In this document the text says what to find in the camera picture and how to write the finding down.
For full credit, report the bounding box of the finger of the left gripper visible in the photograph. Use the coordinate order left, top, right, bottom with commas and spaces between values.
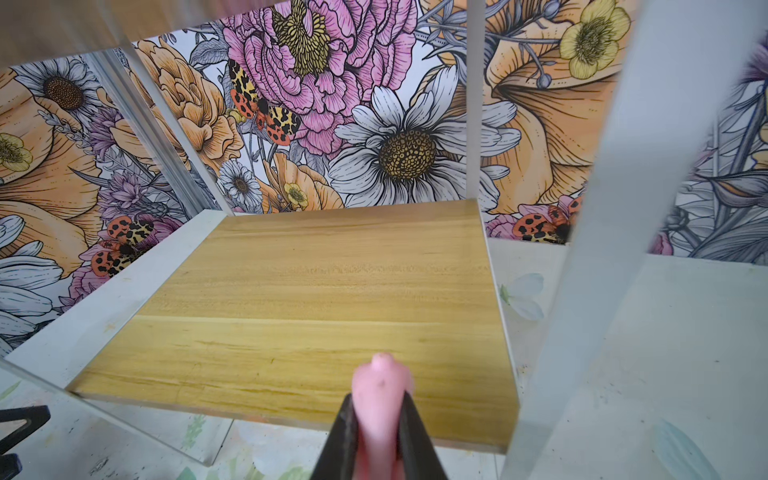
1, 405, 51, 480

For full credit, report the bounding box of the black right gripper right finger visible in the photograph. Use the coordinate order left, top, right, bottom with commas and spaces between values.
398, 392, 448, 480

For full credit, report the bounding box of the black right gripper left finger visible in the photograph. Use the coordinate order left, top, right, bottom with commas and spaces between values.
309, 393, 359, 480

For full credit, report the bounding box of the white frame wooden shelf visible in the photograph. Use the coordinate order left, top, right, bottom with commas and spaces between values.
1, 1, 767, 479

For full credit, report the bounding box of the left aluminium corner post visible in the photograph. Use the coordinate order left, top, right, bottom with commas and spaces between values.
84, 49, 234, 216

